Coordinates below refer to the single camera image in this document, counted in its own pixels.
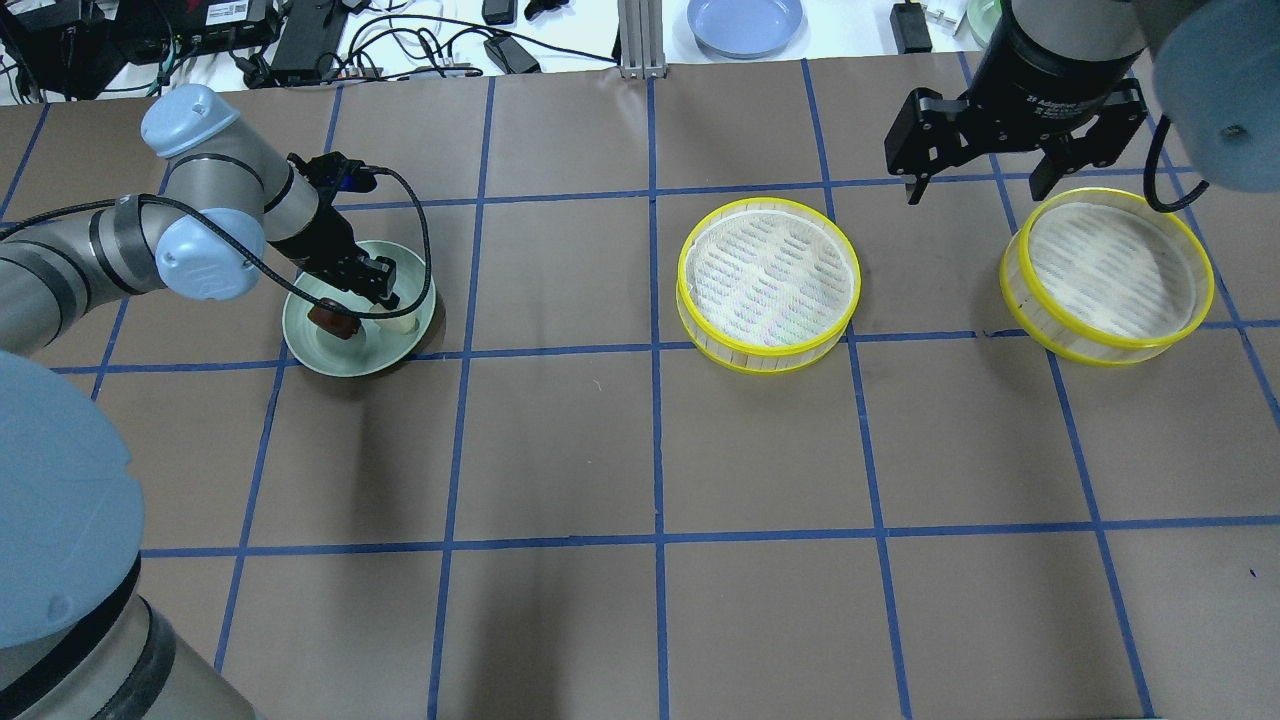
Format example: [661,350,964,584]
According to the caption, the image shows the yellow bamboo steamer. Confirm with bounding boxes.
[675,197,863,375]
[998,187,1216,366]

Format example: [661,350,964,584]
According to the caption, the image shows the brown steamed bun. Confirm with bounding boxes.
[306,299,362,341]

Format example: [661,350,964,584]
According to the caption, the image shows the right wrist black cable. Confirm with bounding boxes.
[1142,115,1210,213]

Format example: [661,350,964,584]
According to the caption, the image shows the white steamed bun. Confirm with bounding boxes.
[375,313,419,336]

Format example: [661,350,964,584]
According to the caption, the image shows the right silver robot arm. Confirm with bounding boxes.
[884,1,1279,213]

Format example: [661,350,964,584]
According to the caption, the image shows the light green plate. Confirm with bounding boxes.
[282,240,436,378]

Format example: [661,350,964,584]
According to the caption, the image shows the blue plate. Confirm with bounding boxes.
[685,1,805,60]

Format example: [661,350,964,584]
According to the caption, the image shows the black power adapter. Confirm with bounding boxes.
[890,1,933,55]

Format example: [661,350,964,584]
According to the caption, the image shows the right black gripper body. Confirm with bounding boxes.
[884,10,1148,173]

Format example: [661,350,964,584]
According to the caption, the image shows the aluminium frame post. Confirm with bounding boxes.
[617,0,668,79]

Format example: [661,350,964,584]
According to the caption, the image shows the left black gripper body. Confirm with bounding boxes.
[268,200,397,301]

